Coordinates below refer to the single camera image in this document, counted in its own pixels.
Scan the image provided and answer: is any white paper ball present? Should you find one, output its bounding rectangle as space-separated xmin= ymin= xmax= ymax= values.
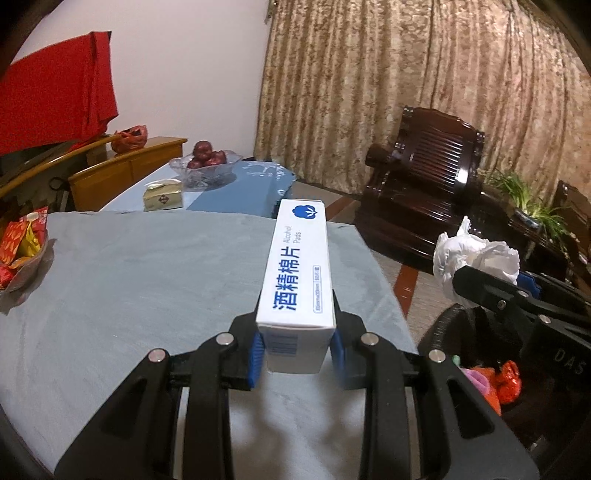
xmin=433 ymin=216 xmax=520 ymax=308

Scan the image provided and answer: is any orange foam net sleeve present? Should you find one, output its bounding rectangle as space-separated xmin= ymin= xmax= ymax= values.
xmin=473 ymin=367 xmax=502 ymax=415

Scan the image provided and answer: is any pink face mask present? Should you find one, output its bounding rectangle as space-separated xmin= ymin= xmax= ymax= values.
xmin=461 ymin=368 xmax=490 ymax=396

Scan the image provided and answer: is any white alcohol pads box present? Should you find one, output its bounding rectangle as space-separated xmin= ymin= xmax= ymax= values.
xmin=256 ymin=199 xmax=335 ymax=374

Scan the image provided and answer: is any black lined trash bin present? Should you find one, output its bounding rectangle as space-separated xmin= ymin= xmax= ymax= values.
xmin=419 ymin=304 xmax=590 ymax=479

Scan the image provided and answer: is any green potted plant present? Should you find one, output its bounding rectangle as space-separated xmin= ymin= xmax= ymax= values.
xmin=486 ymin=169 xmax=568 ymax=241

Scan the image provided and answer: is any dark wooden side table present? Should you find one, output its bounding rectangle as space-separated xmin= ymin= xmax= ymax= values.
xmin=473 ymin=185 xmax=590 ymax=286

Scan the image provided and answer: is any dark wooden armchair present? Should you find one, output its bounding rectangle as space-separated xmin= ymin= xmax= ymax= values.
xmin=355 ymin=106 xmax=486 ymax=273

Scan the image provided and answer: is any grey blue tablecloth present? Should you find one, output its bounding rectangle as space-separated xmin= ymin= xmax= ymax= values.
xmin=0 ymin=210 xmax=419 ymax=474

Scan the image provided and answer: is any bowl of red snack packets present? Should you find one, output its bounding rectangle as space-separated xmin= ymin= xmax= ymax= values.
xmin=1 ymin=206 xmax=48 ymax=293

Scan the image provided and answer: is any light blue table cover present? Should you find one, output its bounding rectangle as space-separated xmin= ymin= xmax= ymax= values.
xmin=100 ymin=160 xmax=297 ymax=218

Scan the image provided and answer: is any beige tissue box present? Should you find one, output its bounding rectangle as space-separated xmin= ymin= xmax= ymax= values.
xmin=142 ymin=179 xmax=183 ymax=211

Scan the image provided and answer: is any beige patterned curtain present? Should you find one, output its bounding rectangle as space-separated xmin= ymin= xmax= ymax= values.
xmin=254 ymin=1 xmax=590 ymax=198

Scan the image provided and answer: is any glass bowl of red fruit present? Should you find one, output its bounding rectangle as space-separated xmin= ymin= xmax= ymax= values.
xmin=168 ymin=141 xmax=242 ymax=189

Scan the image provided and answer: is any red cloth cover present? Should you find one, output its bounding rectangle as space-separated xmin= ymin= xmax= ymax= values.
xmin=1 ymin=31 xmax=118 ymax=155

